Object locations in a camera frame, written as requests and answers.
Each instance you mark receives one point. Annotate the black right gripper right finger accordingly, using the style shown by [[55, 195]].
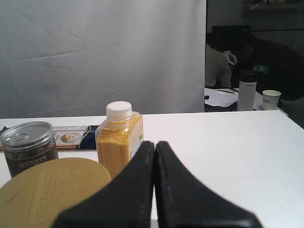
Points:
[[184, 202]]

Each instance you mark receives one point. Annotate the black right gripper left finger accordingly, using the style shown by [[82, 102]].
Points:
[[125, 202]]

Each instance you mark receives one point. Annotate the dark grain pull-tab can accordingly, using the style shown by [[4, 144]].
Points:
[[28, 144]]

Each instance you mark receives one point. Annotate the yellow millet plastic bottle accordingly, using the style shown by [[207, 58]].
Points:
[[118, 137]]

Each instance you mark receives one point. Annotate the flat noodle packet blue end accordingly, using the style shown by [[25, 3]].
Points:
[[75, 137]]

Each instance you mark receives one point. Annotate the clear jar with tan lid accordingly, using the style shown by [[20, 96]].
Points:
[[35, 197]]

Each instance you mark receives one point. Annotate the white papers on desk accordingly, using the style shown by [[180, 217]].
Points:
[[214, 97]]

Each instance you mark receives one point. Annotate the person in white shirt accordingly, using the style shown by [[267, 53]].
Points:
[[217, 70]]

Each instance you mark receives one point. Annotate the white paper cup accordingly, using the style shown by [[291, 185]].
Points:
[[270, 99]]

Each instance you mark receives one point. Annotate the white thermos black cap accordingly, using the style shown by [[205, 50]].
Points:
[[247, 90]]

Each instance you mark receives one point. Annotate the person in dark clothes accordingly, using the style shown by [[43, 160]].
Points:
[[277, 66]]

